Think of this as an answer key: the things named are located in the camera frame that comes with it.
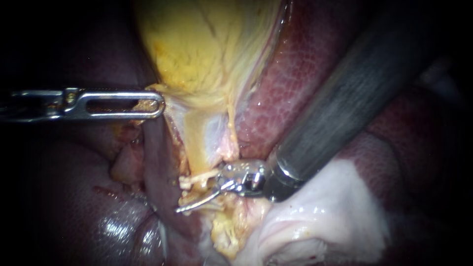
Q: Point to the thin tube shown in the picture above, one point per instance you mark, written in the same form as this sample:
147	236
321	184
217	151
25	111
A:
196	147

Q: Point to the gallbladder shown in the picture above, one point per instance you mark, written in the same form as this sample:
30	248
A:
199	48

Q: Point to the pale fatty tissue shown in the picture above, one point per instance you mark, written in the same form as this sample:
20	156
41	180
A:
127	164
325	218
229	225
218	136

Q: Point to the right arm instrument jaw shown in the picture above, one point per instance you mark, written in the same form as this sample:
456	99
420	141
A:
201	199

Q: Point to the right arm instrument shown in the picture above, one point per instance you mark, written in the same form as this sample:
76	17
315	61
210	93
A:
244	179

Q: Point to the dark right arm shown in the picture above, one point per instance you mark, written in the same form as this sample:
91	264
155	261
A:
351	92

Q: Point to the left arm instrument jaw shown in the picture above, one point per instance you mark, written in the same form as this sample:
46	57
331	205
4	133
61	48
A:
122	115

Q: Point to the left arm instrument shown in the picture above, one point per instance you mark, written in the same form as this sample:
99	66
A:
33	105

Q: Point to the white clip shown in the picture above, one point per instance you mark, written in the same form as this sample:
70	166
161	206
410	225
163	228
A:
186	183
205	176

